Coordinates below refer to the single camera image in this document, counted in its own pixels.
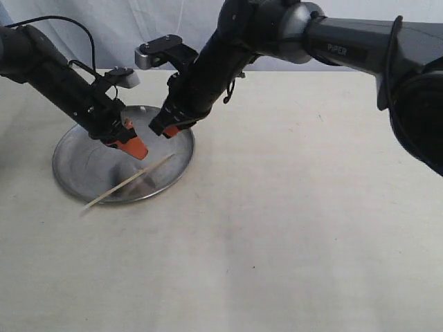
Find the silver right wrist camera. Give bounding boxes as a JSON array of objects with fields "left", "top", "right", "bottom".
[{"left": 134, "top": 35, "right": 199, "bottom": 72}]

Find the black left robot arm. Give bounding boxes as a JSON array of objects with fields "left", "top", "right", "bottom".
[{"left": 1, "top": 25, "right": 148, "bottom": 160}]

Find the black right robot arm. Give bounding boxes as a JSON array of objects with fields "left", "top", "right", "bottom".
[{"left": 150, "top": 1, "right": 442, "bottom": 174}]

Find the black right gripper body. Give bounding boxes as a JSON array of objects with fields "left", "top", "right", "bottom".
[{"left": 149, "top": 48, "right": 239, "bottom": 136}]

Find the light blue backdrop cloth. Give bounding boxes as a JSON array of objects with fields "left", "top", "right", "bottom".
[{"left": 1, "top": 0, "right": 442, "bottom": 69}]

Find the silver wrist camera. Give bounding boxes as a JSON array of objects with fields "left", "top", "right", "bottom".
[
  {"left": 134, "top": 35, "right": 199, "bottom": 72},
  {"left": 104, "top": 67, "right": 140, "bottom": 89}
]

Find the thin wooden stick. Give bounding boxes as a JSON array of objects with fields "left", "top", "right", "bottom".
[{"left": 78, "top": 153, "right": 175, "bottom": 217}]

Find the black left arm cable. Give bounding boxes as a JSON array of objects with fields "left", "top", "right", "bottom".
[{"left": 3, "top": 15, "right": 120, "bottom": 104}]

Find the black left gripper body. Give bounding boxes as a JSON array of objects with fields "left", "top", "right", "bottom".
[{"left": 58, "top": 68, "right": 127, "bottom": 140}]

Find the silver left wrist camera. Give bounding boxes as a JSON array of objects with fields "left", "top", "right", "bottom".
[{"left": 104, "top": 67, "right": 140, "bottom": 89}]

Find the round silver metal plate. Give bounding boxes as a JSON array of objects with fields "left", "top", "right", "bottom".
[{"left": 52, "top": 105, "right": 195, "bottom": 204}]

